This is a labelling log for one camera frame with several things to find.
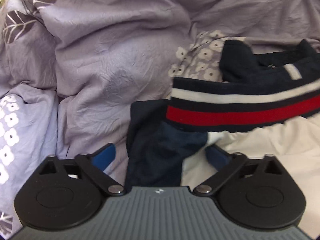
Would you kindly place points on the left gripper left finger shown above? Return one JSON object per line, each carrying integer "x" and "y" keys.
{"x": 81, "y": 176}

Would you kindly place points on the navy white red jacket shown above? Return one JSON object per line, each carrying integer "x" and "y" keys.
{"x": 265, "y": 104}

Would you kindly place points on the lavender floral duvet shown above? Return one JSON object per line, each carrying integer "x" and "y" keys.
{"x": 70, "y": 71}

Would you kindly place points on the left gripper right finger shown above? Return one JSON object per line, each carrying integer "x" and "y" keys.
{"x": 231, "y": 167}

